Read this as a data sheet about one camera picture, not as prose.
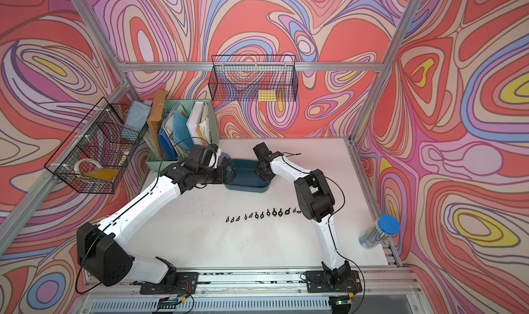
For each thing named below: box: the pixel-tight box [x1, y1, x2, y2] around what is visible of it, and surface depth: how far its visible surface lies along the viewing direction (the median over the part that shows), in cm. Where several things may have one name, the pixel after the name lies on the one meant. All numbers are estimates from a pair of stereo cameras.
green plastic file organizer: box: [146, 99, 220, 173], surface depth 98 cm
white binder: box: [185, 101, 208, 145], surface depth 95 cm
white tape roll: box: [74, 158, 103, 175], surface depth 69 cm
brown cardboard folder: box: [146, 88, 167, 160], surface depth 91 cm
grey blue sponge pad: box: [124, 100, 152, 133], surface depth 82 cm
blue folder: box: [157, 127, 179, 162], surface depth 100 cm
